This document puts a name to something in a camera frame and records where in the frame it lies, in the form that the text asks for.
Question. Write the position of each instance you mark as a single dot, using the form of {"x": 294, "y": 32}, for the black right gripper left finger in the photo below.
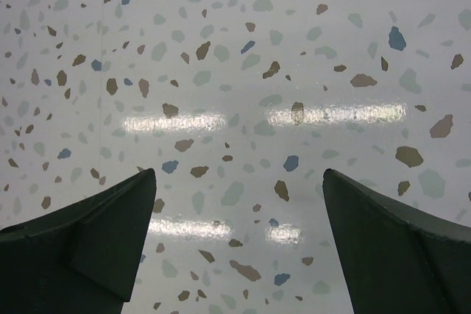
{"x": 82, "y": 258}

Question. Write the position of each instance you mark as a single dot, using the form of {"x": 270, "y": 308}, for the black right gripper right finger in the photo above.
{"x": 396, "y": 258}

